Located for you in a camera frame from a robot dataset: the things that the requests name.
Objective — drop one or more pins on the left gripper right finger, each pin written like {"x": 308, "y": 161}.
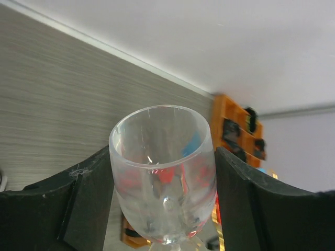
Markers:
{"x": 259, "y": 212}

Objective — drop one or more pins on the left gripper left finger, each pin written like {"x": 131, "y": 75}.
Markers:
{"x": 67, "y": 211}

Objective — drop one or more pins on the clear wine glass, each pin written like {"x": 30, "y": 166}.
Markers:
{"x": 163, "y": 165}

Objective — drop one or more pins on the red wine glass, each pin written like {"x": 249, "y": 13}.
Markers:
{"x": 182, "y": 182}

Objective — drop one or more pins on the dark sock right tray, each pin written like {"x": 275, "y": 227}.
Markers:
{"x": 259, "y": 149}

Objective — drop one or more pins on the black sock in tray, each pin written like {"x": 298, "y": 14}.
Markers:
{"x": 231, "y": 131}

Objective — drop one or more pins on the wooden compartment tray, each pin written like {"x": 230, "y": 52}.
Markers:
{"x": 226, "y": 108}

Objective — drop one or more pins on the patterned dark sock in tray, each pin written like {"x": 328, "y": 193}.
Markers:
{"x": 251, "y": 120}

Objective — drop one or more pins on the gold wire wine glass rack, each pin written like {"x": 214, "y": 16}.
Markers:
{"x": 131, "y": 232}

